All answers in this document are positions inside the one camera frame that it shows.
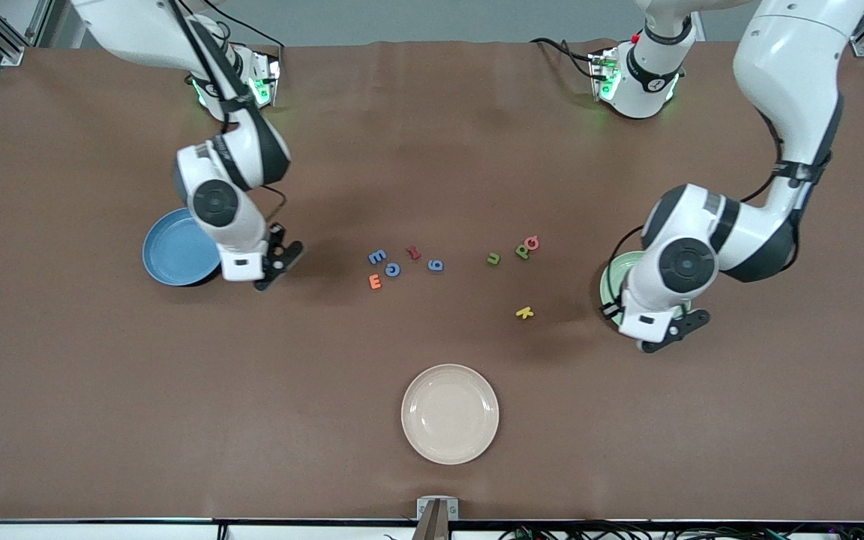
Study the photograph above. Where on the yellow foam letter K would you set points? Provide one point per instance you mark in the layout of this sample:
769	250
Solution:
525	312

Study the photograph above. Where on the blue plate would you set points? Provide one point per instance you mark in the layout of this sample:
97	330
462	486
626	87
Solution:
169	251

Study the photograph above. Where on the pink foam letter Q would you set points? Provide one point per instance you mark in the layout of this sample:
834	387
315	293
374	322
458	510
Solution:
536	243

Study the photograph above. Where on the orange foam letter E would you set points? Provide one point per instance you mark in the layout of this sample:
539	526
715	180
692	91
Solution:
375	281

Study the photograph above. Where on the grey metal table bracket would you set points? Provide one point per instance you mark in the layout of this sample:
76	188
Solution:
436	510

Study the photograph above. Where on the beige plate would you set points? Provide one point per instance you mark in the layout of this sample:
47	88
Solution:
450	414

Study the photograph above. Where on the blue foam number 6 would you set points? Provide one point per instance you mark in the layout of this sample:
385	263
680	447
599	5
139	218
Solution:
436	265

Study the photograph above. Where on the blue foam letter E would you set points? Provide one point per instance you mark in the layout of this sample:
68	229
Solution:
379	256

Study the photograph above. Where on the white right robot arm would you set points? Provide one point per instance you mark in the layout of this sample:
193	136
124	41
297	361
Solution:
139	30

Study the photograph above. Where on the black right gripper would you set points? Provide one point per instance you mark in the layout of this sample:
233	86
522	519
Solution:
276	238

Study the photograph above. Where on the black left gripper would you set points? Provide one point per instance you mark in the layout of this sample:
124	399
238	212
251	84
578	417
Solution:
612	314

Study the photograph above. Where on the white table edge rail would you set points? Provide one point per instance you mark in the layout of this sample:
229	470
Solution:
102	532

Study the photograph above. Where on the red foam letter I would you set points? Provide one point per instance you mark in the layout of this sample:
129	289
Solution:
414	253

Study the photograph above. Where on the green foam letter P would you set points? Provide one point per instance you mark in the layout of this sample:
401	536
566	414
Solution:
522	251

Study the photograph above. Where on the green plate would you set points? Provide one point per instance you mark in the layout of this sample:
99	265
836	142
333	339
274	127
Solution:
623	268

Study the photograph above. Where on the blue foam letter C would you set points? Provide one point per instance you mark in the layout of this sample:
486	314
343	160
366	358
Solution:
387	270

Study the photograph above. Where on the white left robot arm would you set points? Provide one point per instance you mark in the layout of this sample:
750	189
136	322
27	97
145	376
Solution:
784	67

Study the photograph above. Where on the table cover sheet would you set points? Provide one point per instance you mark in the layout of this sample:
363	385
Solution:
432	150

